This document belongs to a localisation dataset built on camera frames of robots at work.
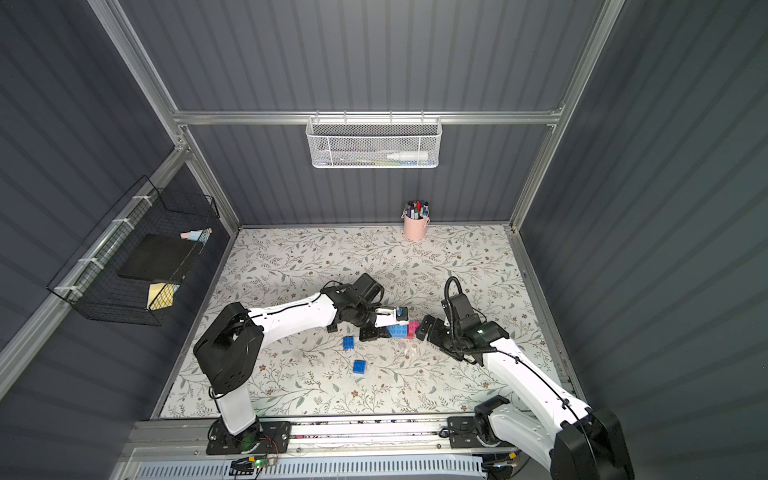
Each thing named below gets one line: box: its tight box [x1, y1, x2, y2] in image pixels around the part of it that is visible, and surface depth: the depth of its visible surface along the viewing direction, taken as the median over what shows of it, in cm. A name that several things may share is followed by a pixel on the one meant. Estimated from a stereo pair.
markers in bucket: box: [403, 200, 430, 220], surface depth 111 cm
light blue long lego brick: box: [387, 324, 408, 338], surface depth 86 cm
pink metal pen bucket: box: [401, 214, 431, 242], surface depth 114 cm
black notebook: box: [117, 234, 197, 282], surface depth 74 cm
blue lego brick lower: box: [352, 360, 367, 374], surface depth 86 cm
